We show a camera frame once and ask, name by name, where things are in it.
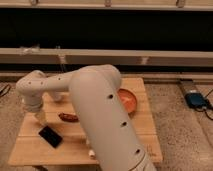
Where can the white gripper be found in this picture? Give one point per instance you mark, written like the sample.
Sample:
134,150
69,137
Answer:
40,115

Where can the black rectangular eraser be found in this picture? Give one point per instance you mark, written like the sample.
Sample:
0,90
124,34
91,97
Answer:
50,136

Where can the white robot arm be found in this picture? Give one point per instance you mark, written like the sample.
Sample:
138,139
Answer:
94,97

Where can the wooden table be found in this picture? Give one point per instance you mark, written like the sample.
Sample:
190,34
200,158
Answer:
30,149

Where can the dark red sausage toy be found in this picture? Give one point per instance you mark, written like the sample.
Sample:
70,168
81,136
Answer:
68,117

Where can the orange plate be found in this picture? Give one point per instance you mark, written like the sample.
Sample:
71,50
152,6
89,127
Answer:
128,99

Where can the blue device on floor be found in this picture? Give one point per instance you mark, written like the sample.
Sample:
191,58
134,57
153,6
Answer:
195,100

